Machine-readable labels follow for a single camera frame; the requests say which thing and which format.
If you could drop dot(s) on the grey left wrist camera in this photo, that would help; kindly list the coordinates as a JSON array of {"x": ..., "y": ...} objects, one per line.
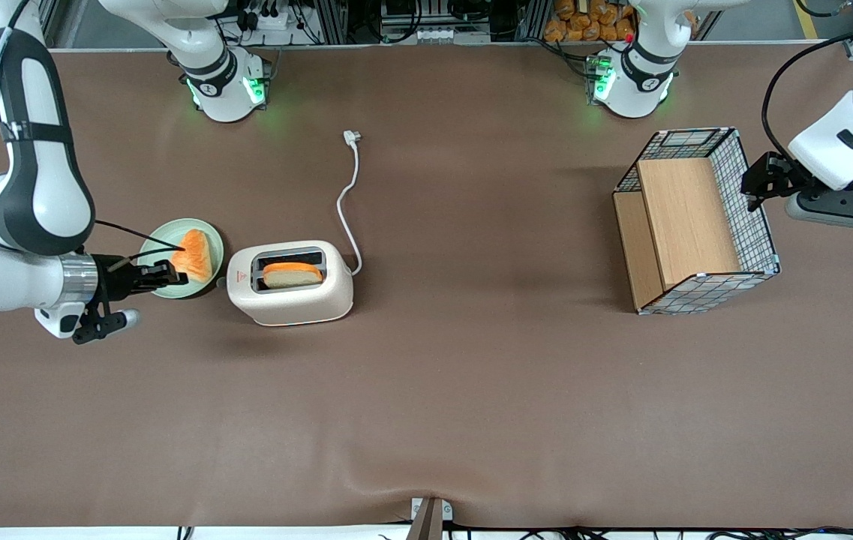
[{"x": 846, "y": 214}]

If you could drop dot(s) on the light wooden shelf insert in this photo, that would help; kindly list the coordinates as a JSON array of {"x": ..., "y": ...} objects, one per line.
[{"x": 689, "y": 217}]

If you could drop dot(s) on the cream two-slot toaster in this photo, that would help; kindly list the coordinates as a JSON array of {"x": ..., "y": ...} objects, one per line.
[{"x": 298, "y": 304}]

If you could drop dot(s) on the metal table edge bracket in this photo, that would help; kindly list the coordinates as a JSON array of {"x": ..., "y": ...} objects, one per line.
[{"x": 430, "y": 521}]

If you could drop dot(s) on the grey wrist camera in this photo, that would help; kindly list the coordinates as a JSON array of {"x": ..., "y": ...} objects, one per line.
[
  {"x": 846, "y": 214},
  {"x": 115, "y": 321}
]

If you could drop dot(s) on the pale green round plate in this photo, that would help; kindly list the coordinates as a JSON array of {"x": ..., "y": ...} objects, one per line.
[{"x": 163, "y": 236}]

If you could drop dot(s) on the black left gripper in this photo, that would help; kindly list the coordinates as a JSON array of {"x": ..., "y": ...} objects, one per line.
[{"x": 773, "y": 175}]

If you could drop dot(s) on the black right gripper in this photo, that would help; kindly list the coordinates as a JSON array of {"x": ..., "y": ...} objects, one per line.
[{"x": 115, "y": 276}]

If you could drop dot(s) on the bread slice with orange crust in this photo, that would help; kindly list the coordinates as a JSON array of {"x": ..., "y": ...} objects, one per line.
[
  {"x": 291, "y": 276},
  {"x": 197, "y": 259}
]

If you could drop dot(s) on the aluminium frame profile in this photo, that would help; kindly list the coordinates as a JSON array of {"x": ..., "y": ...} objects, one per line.
[{"x": 336, "y": 19}]

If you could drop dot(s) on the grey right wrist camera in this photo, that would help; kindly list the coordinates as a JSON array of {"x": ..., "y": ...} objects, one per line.
[{"x": 115, "y": 321}]

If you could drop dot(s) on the bagged orange bread rolls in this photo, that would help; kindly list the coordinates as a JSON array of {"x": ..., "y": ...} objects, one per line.
[{"x": 584, "y": 26}]

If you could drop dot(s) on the white power strip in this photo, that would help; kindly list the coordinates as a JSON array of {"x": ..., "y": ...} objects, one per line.
[{"x": 268, "y": 21}]

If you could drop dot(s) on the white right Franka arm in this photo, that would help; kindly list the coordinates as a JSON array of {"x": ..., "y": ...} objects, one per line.
[{"x": 43, "y": 187}]

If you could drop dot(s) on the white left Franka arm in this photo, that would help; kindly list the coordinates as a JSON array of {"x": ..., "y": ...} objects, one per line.
[{"x": 839, "y": 135}]

